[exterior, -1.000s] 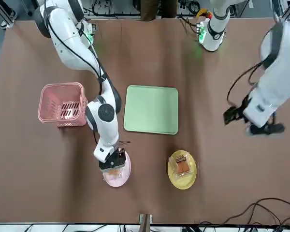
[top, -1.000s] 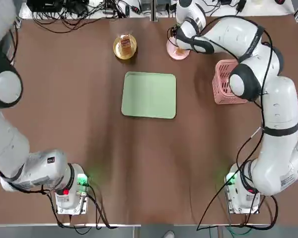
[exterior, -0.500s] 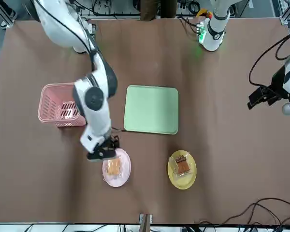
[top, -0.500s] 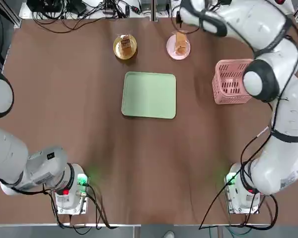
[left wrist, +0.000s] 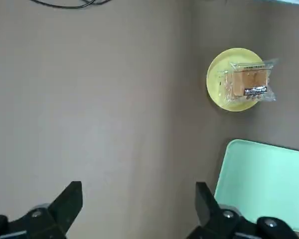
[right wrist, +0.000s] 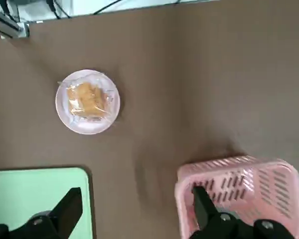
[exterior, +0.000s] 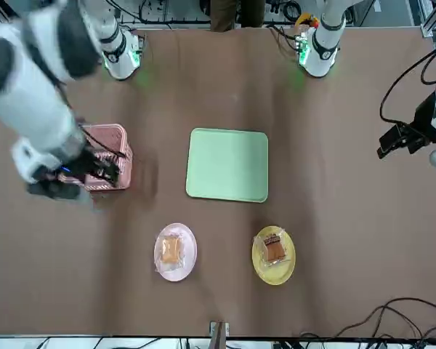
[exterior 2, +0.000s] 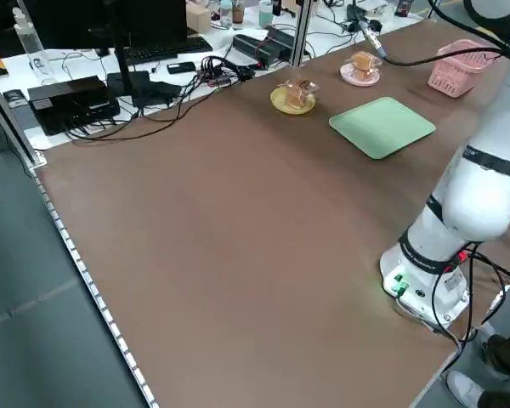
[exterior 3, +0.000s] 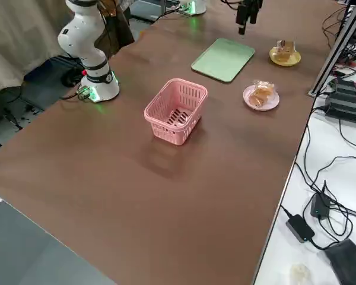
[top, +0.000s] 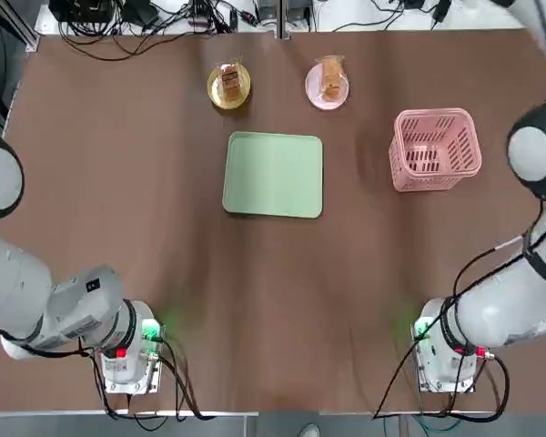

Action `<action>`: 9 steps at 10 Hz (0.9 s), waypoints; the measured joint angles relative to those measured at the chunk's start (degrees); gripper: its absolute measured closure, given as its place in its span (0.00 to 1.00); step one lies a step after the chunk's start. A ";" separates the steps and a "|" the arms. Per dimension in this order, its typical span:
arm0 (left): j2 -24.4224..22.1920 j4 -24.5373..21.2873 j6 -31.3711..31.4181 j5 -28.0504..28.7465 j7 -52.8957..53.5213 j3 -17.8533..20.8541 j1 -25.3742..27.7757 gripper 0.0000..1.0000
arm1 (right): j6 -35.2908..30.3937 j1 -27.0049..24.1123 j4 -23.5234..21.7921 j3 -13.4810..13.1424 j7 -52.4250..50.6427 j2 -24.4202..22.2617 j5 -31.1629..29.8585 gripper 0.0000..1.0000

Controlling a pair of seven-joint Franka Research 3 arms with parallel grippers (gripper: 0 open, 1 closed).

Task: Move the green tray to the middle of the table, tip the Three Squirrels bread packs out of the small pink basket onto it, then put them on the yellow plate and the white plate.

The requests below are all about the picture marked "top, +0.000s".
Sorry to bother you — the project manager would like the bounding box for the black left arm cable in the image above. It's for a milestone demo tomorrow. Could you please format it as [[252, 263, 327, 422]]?
[[0, 334, 217, 420]]

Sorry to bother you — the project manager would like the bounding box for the black equipment box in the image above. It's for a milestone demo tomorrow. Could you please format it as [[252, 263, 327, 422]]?
[[49, 0, 117, 23]]

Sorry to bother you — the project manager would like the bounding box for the aluminium corner post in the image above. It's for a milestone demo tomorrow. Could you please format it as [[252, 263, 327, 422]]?
[[8, 0, 41, 51]]

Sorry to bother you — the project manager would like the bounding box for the aluminium camera post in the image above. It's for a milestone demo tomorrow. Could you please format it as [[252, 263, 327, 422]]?
[[276, 0, 291, 41]]

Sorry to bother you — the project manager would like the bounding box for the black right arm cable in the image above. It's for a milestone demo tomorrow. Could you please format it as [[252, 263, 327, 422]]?
[[372, 0, 546, 420]]

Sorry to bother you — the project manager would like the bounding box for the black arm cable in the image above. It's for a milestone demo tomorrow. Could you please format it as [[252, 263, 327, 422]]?
[[372, 0, 546, 420], [0, 334, 217, 420]]

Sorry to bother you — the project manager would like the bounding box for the black desk cable bundle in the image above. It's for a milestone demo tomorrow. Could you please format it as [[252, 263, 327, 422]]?
[[318, 0, 456, 33], [56, 0, 260, 63]]

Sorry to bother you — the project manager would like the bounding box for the green network cable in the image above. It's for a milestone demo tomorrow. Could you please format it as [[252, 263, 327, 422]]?
[[381, 412, 465, 432]]

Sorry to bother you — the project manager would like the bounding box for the white round plate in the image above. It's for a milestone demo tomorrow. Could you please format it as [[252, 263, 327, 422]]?
[[305, 61, 350, 110]]

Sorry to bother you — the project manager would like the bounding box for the black monitor stand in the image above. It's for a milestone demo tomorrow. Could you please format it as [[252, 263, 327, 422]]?
[[120, 0, 161, 26]]

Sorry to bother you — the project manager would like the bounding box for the green rectangular tray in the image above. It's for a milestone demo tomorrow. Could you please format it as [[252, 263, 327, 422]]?
[[222, 131, 324, 221]]

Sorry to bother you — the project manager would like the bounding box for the small pink slotted basket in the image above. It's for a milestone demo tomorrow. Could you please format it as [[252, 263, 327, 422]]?
[[388, 107, 482, 193]]

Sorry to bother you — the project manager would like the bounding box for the yellow round plate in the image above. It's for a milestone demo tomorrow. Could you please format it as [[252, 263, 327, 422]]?
[[207, 62, 252, 110]]

